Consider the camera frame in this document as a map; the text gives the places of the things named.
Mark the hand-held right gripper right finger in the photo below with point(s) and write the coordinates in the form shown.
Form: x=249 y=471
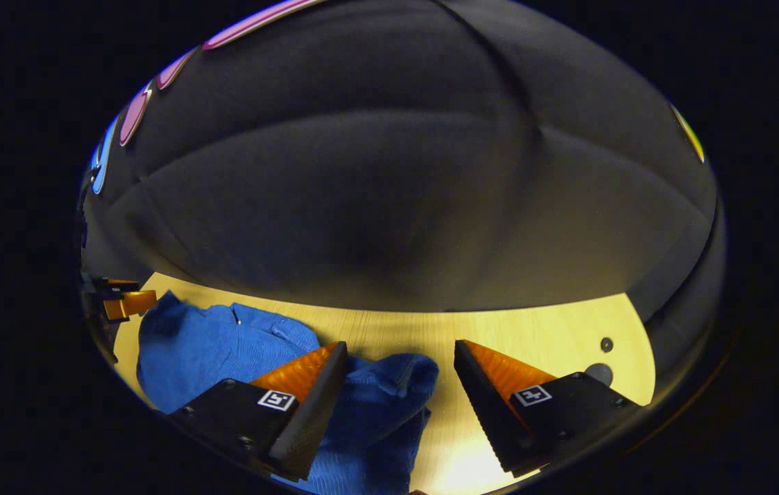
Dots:
x=484 y=412

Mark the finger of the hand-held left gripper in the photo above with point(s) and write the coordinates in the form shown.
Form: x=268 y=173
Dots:
x=111 y=285
x=131 y=304

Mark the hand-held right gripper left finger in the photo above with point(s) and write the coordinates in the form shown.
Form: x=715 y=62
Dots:
x=313 y=419

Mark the blue jacket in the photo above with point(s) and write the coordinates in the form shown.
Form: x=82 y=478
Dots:
x=210 y=350

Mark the black backdrop cloth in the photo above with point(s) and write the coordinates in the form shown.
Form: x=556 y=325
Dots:
x=396 y=172

